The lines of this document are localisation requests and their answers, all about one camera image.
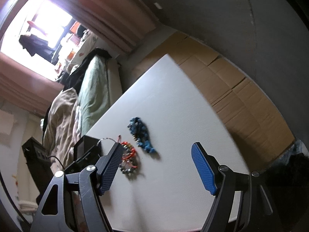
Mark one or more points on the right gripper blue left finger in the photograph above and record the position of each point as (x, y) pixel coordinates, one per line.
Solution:
(107, 167)

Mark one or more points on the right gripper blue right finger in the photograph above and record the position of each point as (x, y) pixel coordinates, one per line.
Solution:
(205, 166)

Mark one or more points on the black open jewelry box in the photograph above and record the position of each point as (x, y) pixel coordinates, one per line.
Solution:
(86, 151)

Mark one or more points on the beige blanket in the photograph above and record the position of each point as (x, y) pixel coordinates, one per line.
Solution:
(58, 137)

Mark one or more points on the flattened cardboard on floor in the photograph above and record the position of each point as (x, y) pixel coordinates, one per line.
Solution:
(256, 125)

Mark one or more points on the green bed sheet mattress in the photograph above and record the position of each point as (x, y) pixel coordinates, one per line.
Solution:
(100, 89)

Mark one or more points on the pink left curtain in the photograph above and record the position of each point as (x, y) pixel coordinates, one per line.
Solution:
(25, 88)

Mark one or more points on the pink curtain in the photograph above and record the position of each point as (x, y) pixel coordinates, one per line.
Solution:
(120, 23)
(25, 88)

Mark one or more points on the black clothing on bed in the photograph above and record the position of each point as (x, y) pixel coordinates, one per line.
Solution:
(75, 80)

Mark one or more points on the hanging dark clothes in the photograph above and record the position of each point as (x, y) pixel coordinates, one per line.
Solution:
(35, 45)

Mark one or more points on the floral patterned bedding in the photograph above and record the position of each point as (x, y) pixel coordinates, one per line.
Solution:
(76, 49)

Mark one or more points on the orange box by window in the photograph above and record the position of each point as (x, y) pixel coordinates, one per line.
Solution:
(74, 27)

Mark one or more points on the hanging pink garment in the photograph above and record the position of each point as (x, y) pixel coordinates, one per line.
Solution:
(33, 25)

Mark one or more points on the pink right curtain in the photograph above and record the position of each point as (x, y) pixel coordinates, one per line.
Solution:
(120, 23)

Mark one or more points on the paper sheet on wall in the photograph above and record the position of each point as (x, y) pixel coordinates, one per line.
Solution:
(6, 122)

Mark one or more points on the white wall socket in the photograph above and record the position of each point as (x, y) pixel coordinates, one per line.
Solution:
(157, 5)

